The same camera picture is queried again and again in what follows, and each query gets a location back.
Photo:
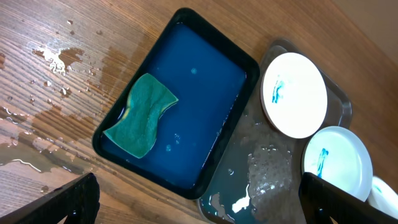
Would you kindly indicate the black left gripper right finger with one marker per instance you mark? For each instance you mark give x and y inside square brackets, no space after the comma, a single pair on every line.
[322,202]

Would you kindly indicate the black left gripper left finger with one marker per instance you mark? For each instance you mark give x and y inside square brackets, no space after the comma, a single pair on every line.
[74,202]

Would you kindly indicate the white plate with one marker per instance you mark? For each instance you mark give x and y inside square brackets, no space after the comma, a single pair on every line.
[293,95]
[338,156]
[383,197]

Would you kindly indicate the green sponge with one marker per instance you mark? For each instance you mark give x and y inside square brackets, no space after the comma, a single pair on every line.
[136,132]

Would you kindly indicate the grey serving tray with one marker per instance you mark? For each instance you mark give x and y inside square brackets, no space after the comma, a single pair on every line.
[258,177]

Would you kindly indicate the black tub of blue water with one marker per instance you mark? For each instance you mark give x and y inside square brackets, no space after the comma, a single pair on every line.
[212,79]

